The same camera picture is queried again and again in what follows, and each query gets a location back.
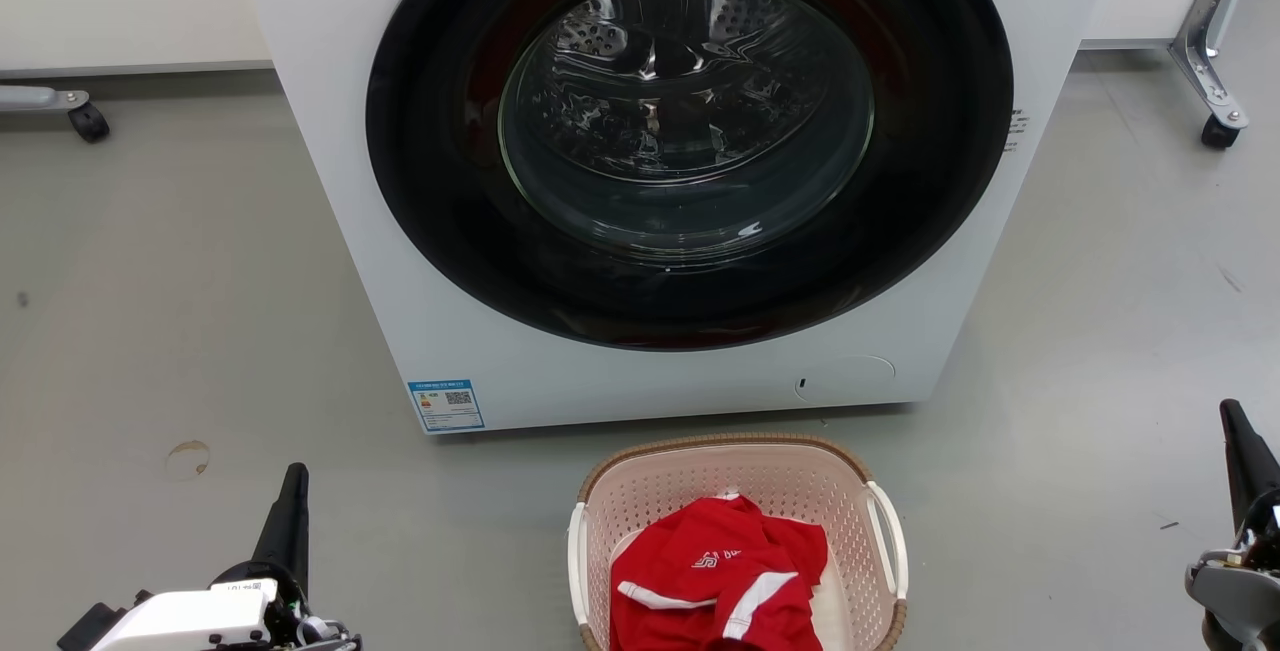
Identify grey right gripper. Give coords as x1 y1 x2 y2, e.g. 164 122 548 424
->
1185 399 1280 651

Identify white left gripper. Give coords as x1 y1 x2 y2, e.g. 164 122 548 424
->
90 463 362 651

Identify pink perforated laundry basket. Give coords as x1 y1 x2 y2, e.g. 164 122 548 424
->
566 433 909 651

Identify blue energy label sticker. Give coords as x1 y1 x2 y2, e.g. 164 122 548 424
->
408 379 486 433

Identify round black washing machine door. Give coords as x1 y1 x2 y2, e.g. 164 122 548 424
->
365 0 1015 352

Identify white front-load washing machine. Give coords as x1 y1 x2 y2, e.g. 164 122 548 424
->
222 0 1123 435

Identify grey metal partition leg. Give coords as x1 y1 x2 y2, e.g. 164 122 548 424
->
0 84 91 115
1168 0 1263 130

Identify red sports shirt white stripes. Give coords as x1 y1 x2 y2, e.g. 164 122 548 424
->
608 494 831 651

